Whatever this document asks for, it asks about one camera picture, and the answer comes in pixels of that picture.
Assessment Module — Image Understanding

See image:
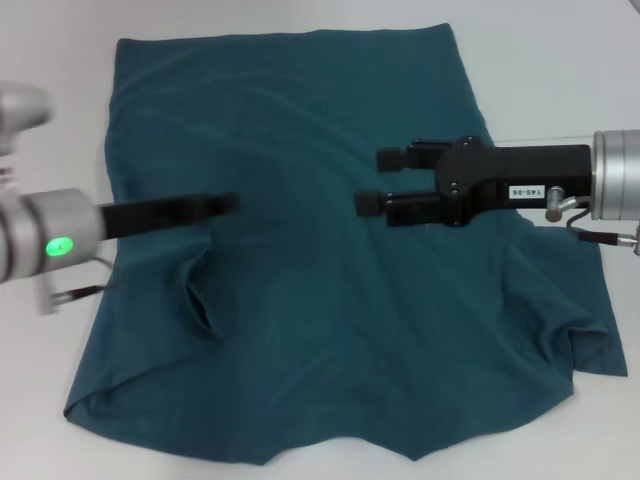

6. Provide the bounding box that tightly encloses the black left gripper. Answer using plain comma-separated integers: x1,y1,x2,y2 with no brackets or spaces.
98,191,241,242

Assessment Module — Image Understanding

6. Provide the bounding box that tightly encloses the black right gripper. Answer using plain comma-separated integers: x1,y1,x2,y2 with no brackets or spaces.
353,135,595,229

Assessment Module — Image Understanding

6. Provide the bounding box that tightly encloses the blue shirt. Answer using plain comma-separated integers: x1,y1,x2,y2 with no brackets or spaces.
62,20,629,451

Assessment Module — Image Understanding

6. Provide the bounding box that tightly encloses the silver left elbow connector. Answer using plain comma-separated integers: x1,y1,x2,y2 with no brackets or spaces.
36,271,67,317

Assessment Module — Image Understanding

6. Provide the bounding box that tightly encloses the silver right elbow connector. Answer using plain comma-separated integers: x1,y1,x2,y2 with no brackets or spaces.
545,185,595,222

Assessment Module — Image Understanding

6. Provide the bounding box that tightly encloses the dark left wrist cable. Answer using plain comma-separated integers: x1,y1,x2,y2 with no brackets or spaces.
52,256,119,302

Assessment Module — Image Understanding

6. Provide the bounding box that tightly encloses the silver left camera mount bracket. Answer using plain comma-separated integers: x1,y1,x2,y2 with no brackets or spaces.
0,154,22,192

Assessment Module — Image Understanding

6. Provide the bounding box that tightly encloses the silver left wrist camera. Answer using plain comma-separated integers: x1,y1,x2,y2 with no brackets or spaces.
0,81,55,157

